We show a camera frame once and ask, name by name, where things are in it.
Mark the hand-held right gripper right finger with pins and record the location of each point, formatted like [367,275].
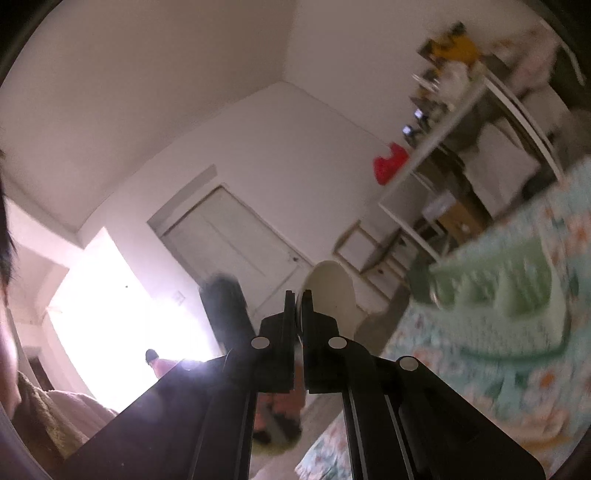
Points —
[323,364]

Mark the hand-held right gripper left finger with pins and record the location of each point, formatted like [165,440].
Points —
[277,350]

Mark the green star-holed utensil holder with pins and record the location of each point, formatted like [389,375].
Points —
[498,304]

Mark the white panel door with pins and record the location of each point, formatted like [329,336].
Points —
[231,240]

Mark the wooden chair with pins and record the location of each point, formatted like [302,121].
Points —
[383,277]

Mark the floral tablecloth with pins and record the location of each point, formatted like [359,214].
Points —
[461,406]

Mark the person's clothing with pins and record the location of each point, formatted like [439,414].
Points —
[55,415]

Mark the red plastic bag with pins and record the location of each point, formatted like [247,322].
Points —
[388,166]

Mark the white table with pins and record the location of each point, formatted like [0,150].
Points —
[429,147]

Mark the small black device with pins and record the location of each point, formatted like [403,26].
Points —
[419,114]
[408,131]

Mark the white sacks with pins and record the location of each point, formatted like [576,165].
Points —
[498,170]

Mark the white plastic bag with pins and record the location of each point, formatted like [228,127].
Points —
[455,76]

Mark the orange plastic bag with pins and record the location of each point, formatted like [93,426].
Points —
[457,46]

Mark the pink floral mattress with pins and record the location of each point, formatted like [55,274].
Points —
[535,60]

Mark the wall switch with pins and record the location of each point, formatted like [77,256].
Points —
[178,298]

